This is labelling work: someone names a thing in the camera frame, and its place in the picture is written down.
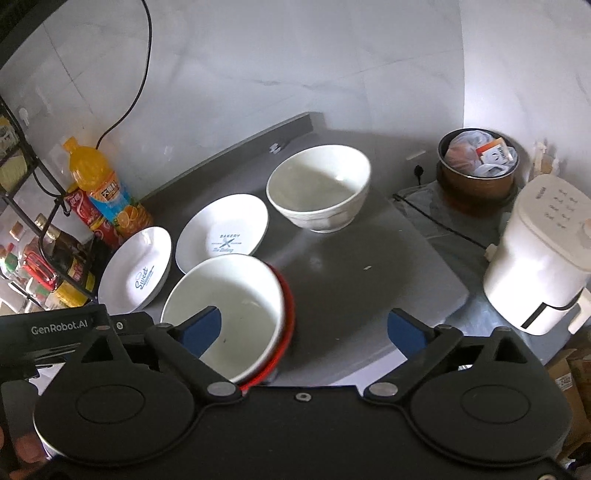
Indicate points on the large soy sauce bottle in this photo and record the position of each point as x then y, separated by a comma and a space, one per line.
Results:
66, 252

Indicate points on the person's left hand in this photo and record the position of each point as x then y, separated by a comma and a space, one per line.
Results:
29, 451

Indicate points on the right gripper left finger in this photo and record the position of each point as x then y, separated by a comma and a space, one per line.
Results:
103, 407

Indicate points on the black metal spice rack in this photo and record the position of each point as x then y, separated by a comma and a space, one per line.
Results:
37, 198

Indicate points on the orange juice bottle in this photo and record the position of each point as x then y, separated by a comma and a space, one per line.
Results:
94, 175

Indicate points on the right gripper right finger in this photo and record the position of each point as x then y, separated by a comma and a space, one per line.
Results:
486, 399

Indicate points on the red cola can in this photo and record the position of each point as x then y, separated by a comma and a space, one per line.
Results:
89, 214

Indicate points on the brown pot with packets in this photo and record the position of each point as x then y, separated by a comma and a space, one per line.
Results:
477, 165

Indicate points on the red and black bowl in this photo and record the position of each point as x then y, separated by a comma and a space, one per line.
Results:
287, 333

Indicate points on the white plate blue script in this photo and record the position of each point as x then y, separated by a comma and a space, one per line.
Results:
136, 272

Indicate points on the white air fryer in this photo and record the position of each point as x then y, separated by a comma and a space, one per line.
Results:
541, 268

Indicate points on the small white bakery plate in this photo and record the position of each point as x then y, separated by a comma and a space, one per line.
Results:
234, 224

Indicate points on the white ceramic bowl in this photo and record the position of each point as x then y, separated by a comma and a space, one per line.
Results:
250, 300
322, 188

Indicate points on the white ceramic bowl front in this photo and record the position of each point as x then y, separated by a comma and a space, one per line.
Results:
250, 300

